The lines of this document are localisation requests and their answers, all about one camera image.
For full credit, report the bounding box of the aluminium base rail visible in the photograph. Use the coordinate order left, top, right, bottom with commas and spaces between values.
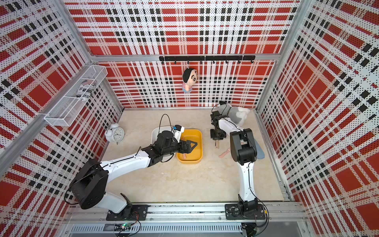
59, 201, 313, 237

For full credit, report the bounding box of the cartoon boy doll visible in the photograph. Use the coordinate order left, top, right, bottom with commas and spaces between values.
182, 68, 198, 93

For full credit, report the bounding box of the yellow storage box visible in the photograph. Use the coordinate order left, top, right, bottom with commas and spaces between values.
177, 129, 203, 165

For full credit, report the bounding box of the black hook rail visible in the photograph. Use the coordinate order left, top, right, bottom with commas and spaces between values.
159, 55, 256, 63

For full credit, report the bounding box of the grey plush dog toy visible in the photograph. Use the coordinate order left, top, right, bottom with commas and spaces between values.
216, 104, 251, 126

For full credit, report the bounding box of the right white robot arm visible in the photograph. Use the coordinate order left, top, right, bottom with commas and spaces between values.
210, 111, 269, 222

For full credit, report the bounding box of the white alarm clock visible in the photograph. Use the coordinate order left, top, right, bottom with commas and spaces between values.
105, 123, 125, 144

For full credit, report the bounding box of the white wire wall basket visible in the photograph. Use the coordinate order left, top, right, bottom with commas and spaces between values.
44, 65, 108, 127

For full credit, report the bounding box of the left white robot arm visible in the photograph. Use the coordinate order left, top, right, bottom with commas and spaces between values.
68, 130, 197, 221

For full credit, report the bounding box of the white storage box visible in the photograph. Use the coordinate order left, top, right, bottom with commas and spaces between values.
151, 126, 175, 147

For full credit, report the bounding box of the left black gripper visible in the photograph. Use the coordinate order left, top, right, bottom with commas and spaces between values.
162, 139, 197, 156

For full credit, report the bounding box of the striped can in basket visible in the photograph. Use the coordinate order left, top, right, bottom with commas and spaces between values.
76, 80, 96, 101

